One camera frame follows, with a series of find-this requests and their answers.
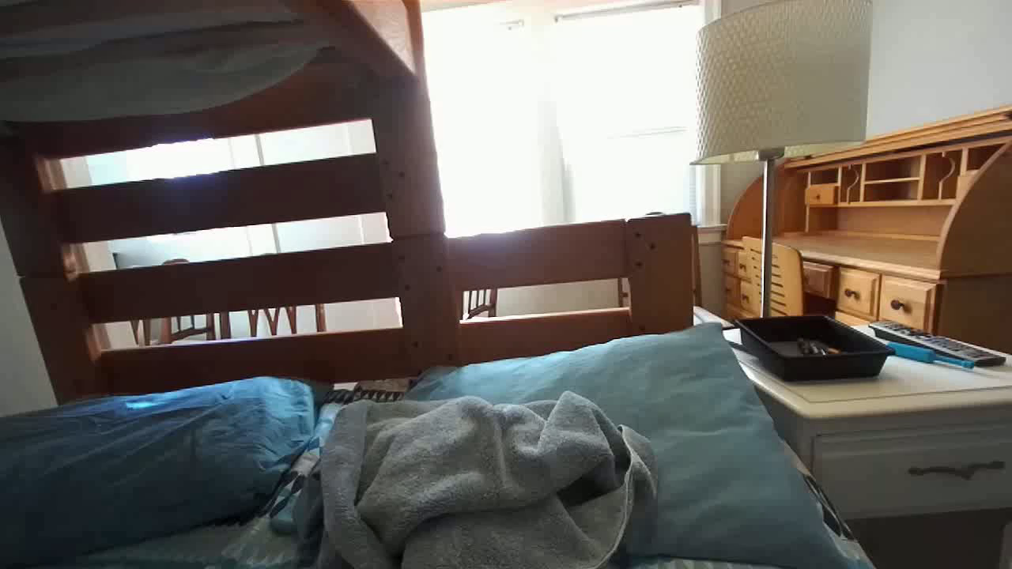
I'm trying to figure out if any bright window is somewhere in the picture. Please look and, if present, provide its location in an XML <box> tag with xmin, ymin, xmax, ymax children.
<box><xmin>420</xmin><ymin>0</ymin><xmax>707</xmax><ymax>242</ymax></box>

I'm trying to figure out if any grey towel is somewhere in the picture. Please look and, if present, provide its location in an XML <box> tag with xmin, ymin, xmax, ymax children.
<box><xmin>310</xmin><ymin>389</ymin><xmax>661</xmax><ymax>569</ymax></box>

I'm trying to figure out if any dark wooden dining chair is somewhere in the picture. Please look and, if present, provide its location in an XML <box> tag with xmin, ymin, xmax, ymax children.
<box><xmin>108</xmin><ymin>249</ymin><xmax>330</xmax><ymax>347</ymax></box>

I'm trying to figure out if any large light blue pillow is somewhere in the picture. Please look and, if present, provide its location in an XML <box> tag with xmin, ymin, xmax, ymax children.
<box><xmin>407</xmin><ymin>323</ymin><xmax>862</xmax><ymax>569</ymax></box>

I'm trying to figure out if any white lamp shade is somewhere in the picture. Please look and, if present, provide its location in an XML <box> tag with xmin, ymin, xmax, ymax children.
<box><xmin>688</xmin><ymin>0</ymin><xmax>877</xmax><ymax>326</ymax></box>

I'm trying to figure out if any wooden roll-top desk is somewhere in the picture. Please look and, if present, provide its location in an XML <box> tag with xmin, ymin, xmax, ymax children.
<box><xmin>718</xmin><ymin>104</ymin><xmax>1012</xmax><ymax>359</ymax></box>

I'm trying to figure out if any dark blue pillow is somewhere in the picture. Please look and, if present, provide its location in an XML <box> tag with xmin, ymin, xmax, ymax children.
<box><xmin>0</xmin><ymin>372</ymin><xmax>327</xmax><ymax>567</ymax></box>

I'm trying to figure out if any blue plastic tool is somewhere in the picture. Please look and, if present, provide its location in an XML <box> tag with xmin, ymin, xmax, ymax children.
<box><xmin>878</xmin><ymin>337</ymin><xmax>978</xmax><ymax>372</ymax></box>

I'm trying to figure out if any white nightstand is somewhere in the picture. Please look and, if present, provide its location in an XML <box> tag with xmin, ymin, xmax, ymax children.
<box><xmin>693</xmin><ymin>304</ymin><xmax>1012</xmax><ymax>569</ymax></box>

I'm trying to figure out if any bunk mattress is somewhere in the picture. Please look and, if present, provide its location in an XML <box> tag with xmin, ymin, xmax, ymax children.
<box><xmin>0</xmin><ymin>0</ymin><xmax>330</xmax><ymax>124</ymax></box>

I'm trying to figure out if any wooden bunk bed frame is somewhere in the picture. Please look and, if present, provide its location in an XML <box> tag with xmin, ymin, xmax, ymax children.
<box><xmin>0</xmin><ymin>0</ymin><xmax>702</xmax><ymax>405</ymax></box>

